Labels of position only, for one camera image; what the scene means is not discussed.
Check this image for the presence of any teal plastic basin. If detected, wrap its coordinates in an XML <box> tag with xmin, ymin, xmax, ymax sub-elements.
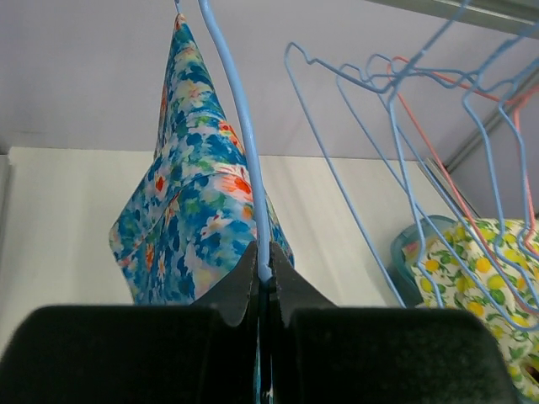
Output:
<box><xmin>387</xmin><ymin>215</ymin><xmax>455</xmax><ymax>307</ymax></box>

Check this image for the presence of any aluminium hanging rail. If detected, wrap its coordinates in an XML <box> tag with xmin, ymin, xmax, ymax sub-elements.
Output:
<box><xmin>373</xmin><ymin>0</ymin><xmax>538</xmax><ymax>34</ymax></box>

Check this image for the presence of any light blue wire hanger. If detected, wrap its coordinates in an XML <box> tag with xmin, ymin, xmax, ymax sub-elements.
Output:
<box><xmin>335</xmin><ymin>0</ymin><xmax>539</xmax><ymax>329</ymax></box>
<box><xmin>284</xmin><ymin>42</ymin><xmax>419</xmax><ymax>308</ymax></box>
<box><xmin>366</xmin><ymin>24</ymin><xmax>539</xmax><ymax>321</ymax></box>

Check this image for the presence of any lemon print skirt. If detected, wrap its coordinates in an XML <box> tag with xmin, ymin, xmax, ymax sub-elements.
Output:
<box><xmin>410</xmin><ymin>219</ymin><xmax>538</xmax><ymax>401</ymax></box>

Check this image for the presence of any right aluminium frame post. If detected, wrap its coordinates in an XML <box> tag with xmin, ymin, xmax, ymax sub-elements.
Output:
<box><xmin>416</xmin><ymin>75</ymin><xmax>539</xmax><ymax>211</ymax></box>

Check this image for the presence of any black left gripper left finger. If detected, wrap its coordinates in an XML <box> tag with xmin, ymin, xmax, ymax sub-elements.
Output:
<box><xmin>1</xmin><ymin>244</ymin><xmax>258</xmax><ymax>403</ymax></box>

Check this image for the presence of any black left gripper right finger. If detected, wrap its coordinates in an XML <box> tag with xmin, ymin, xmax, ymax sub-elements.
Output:
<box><xmin>269</xmin><ymin>244</ymin><xmax>519</xmax><ymax>403</ymax></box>

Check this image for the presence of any pink wire hanger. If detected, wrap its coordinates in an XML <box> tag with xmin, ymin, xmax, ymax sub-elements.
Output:
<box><xmin>387</xmin><ymin>56</ymin><xmax>539</xmax><ymax>304</ymax></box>

